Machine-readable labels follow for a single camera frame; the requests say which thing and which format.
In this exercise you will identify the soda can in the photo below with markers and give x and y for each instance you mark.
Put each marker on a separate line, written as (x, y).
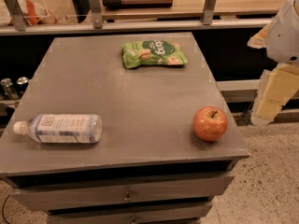
(22, 83)
(9, 88)

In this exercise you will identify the green snack bag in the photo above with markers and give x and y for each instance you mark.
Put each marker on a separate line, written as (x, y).
(152, 52)

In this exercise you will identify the grey drawer cabinet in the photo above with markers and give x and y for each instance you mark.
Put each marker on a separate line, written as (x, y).
(149, 167)

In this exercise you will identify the grey shelf rail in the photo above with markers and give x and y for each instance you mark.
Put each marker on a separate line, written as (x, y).
(183, 15)

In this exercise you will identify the clear plastic water bottle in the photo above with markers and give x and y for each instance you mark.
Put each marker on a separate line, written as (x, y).
(62, 128)

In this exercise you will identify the red apple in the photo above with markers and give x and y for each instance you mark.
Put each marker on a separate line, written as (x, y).
(210, 123)

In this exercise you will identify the left soda can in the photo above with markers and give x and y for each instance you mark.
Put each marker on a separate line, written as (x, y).
(9, 88)

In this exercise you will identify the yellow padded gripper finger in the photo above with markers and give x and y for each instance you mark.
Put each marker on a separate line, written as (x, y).
(275, 89)
(258, 41)

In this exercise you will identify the orange white bag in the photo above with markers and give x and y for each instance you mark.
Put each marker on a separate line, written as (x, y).
(34, 13)

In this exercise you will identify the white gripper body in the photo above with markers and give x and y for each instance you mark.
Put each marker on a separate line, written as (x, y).
(284, 37)

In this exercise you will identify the right soda can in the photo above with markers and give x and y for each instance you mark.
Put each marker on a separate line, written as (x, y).
(22, 83)

